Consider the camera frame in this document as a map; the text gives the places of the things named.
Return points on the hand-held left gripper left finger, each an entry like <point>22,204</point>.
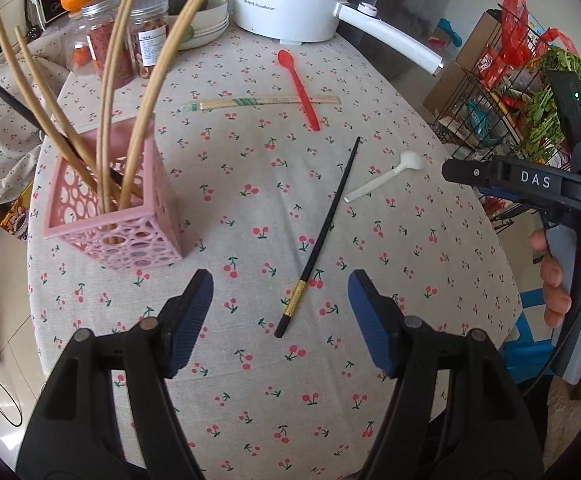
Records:
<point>190,320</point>

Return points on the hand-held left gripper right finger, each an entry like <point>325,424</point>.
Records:
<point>373,320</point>

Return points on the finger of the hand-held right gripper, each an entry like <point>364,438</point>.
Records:
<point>465,172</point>
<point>505,199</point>

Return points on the black chopstick with gold band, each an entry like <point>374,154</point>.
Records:
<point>10,100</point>
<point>317,240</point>

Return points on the pink perforated plastic basket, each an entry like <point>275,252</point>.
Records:
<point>95,222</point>

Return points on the wooden chopstick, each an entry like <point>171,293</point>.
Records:
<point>104,110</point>
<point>150,100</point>
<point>24,40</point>

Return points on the person's right hand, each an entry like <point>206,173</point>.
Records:
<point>553,285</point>

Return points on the white plastic spoon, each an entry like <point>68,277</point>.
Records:
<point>410,161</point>

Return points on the green leafy vegetables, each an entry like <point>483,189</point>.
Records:
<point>540,120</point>

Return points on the brown cardboard box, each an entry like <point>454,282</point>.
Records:
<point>465,70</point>

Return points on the cherry print tablecloth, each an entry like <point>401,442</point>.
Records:
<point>270,385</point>

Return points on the blue plastic stool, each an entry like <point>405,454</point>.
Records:
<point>525,340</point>

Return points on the teal plastic item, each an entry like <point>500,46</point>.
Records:
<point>450,30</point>

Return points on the red plastic bag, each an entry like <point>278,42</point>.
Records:
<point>513,30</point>

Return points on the yellow printed cardboard box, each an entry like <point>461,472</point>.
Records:
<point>18,210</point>

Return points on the red plastic spoon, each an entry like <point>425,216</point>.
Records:
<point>286,59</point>

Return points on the paper-wrapped disposable chopsticks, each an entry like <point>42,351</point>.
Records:
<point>240,102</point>

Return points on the white electric cooking pot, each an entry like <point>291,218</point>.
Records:
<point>280,5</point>

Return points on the short jar with white label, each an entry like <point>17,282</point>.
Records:
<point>145,45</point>

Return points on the white dish with green knob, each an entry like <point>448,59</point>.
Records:
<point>210,35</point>

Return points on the clear glass jar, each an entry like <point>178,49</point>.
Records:
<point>78,55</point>

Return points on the tall jar of red berries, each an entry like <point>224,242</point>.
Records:
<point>95,45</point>

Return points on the white bowl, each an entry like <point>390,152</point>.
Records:
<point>215,10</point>

